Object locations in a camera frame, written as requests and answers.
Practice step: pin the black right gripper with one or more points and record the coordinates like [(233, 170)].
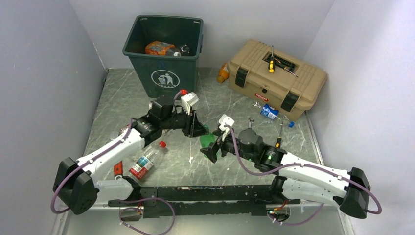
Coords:
[(211, 151)]

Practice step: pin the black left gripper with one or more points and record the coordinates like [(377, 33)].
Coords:
[(193, 128)]

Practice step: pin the green plastic bottle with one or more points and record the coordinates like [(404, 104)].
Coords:
[(205, 140)]

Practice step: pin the blue label bottle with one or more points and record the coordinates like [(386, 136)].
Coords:
[(272, 113)]

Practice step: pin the clear bottle red cap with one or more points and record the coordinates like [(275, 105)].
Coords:
[(154, 155)]

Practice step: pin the tall orange drink bottle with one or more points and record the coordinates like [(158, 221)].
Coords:
[(162, 48)]

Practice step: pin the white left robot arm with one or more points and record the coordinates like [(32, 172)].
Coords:
[(78, 183)]

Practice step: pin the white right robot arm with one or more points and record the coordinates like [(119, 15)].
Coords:
[(296, 178)]

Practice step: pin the dark green trash bin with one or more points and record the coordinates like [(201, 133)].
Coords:
[(162, 74)]

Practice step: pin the silver open end wrench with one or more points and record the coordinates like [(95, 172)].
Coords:
[(250, 122)]

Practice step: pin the orange bottle behind toolbox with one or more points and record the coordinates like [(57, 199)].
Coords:
[(223, 73)]

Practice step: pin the yellow black screwdriver on table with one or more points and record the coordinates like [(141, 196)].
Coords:
[(279, 138)]

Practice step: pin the small red cap bottle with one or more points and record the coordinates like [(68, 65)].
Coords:
[(117, 133)]

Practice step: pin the tan plastic toolbox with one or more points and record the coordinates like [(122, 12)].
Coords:
[(291, 95)]

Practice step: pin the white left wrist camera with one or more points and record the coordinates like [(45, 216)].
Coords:
[(188, 100)]

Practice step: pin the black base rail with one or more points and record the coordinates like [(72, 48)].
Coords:
[(255, 200)]

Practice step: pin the red handled adjustable wrench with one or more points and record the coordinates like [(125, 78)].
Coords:
[(118, 170)]

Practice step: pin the yellow handled screwdriver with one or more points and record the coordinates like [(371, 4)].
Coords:
[(271, 67)]

